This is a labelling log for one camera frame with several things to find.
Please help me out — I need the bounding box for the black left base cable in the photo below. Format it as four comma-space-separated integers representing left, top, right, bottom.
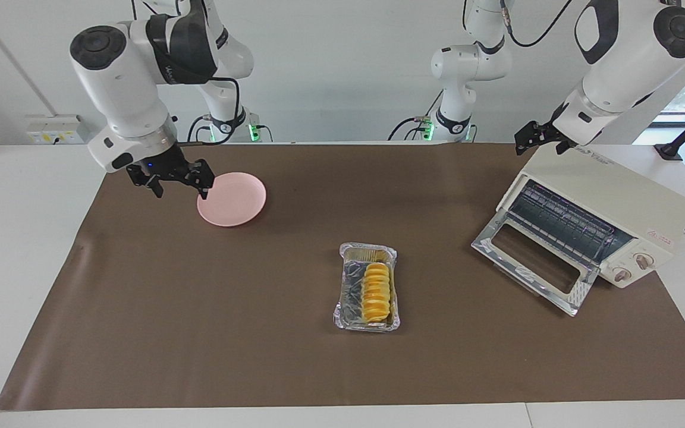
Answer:
387, 89, 444, 141

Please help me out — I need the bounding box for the white wall socket box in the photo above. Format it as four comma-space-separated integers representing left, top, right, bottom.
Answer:
26, 115, 91, 145

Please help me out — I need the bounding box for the cream toaster oven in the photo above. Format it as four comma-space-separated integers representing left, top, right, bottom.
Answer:
496, 131, 685, 289

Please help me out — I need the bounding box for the black base cable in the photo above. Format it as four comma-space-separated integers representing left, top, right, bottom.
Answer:
187, 115, 210, 143
387, 89, 444, 141

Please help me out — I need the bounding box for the yellow sliced bread loaf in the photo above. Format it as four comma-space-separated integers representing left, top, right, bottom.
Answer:
359, 262, 392, 323

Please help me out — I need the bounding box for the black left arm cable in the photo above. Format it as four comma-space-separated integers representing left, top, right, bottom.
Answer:
500, 0, 575, 48

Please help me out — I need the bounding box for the glass oven door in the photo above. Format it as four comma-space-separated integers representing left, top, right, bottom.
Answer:
472, 208, 600, 317

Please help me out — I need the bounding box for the brown table mat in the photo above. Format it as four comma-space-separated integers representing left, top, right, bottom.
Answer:
0, 143, 685, 411

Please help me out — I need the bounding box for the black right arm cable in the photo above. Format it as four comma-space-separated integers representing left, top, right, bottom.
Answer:
177, 77, 241, 146

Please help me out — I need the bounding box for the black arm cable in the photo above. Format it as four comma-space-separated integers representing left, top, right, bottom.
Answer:
500, 0, 575, 48
177, 77, 241, 146

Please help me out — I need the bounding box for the metal oven wire rack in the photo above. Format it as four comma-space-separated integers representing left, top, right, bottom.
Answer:
509, 181, 631, 265

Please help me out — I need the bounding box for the pink round plate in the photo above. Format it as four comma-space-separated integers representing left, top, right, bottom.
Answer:
197, 172, 267, 227

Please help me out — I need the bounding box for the black right base cable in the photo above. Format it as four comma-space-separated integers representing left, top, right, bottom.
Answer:
187, 115, 210, 143

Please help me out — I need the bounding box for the aluminium foil tray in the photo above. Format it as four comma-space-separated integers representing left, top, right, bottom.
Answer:
334, 242, 401, 332

